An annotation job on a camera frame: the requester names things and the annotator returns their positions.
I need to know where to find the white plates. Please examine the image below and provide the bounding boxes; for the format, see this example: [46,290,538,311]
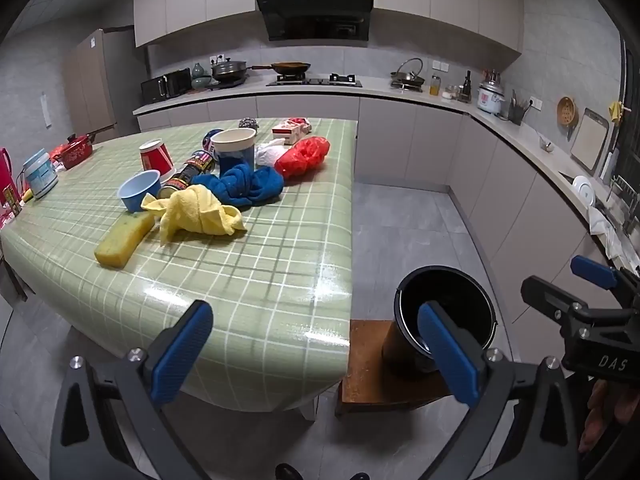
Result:
[571,175,597,207]

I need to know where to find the beige upper cabinets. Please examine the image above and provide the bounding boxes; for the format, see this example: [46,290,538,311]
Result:
[133,0,525,58]

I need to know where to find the red jug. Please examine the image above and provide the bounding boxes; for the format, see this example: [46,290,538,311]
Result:
[0,147,15,196]

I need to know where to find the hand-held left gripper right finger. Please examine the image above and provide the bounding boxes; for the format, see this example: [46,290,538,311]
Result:
[419,301,581,480]

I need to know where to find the teal ceramic vase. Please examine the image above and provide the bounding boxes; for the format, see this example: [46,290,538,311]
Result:
[191,62,213,90]

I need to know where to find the metal dish rack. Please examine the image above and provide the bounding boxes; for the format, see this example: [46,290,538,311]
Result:
[600,170,640,241]

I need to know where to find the white rice cooker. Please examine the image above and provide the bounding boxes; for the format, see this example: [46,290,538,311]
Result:
[477,79,505,115]

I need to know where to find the beige kitchen counter cabinets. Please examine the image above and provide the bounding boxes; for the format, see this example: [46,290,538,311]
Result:
[132,77,640,311]

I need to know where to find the black range hood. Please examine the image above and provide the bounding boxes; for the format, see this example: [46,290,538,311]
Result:
[255,0,375,42]

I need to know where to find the black microwave oven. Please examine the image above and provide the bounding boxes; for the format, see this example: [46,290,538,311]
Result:
[141,67,192,105]

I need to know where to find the beige refrigerator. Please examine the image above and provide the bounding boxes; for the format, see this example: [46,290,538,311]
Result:
[62,29,146,138]

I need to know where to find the dark lidded wok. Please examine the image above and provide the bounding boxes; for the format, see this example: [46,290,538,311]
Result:
[210,58,251,86]

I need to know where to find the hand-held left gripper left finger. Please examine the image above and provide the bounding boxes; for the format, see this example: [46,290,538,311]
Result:
[50,300,215,480]

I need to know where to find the black trash bin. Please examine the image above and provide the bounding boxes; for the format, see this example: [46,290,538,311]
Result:
[382,266,498,378]

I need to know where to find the person's right hand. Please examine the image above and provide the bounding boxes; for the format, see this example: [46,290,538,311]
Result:
[577,377,640,456]

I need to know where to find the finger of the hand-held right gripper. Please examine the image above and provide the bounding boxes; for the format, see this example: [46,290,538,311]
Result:
[521,276,590,333]
[571,255,640,306]

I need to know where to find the wooden stool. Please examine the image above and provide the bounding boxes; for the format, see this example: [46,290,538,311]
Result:
[335,319,451,418]

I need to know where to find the blue and white paper cup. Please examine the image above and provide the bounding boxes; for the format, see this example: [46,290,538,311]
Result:
[210,128,257,173]

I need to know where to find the frying pan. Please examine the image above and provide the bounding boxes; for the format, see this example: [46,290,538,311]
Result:
[251,61,312,76]

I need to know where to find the red paper cup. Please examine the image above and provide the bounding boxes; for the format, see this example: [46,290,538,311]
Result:
[138,140,177,183]

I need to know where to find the light blue jar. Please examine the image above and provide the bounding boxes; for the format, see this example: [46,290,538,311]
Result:
[22,149,59,200]

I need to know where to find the black gas stove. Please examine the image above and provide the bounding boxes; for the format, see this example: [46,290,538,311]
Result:
[266,74,363,87]

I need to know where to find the black printed can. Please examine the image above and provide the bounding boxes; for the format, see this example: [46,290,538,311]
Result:
[157,150,217,200]

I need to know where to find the red and white carton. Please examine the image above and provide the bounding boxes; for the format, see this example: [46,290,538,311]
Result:
[272,116,313,147]

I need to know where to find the red plastic bag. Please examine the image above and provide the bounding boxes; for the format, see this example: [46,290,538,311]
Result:
[274,136,331,180]

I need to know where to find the white paper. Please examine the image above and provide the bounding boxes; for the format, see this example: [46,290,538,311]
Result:
[254,141,291,168]

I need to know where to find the green checked tablecloth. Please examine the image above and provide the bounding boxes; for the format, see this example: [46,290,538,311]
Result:
[0,117,360,418]

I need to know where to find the yellow sponge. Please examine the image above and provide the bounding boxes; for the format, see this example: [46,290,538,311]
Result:
[94,211,156,267]

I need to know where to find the red pot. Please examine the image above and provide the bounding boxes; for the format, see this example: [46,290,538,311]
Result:
[52,132,98,170]

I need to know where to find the blue cloth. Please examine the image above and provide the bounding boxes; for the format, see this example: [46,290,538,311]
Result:
[191,162,285,207]

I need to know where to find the bamboo strainer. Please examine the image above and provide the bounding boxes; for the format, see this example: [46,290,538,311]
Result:
[557,96,578,126]

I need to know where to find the blue bowl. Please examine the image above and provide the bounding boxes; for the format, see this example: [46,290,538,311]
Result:
[117,170,162,213]

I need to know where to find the white cloth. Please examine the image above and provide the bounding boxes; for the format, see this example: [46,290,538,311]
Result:
[587,205,640,271]

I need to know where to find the white cutting board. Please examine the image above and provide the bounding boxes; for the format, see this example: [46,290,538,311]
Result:
[571,108,610,171]

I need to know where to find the utensil holder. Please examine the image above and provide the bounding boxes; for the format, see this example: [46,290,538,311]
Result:
[507,90,531,126]

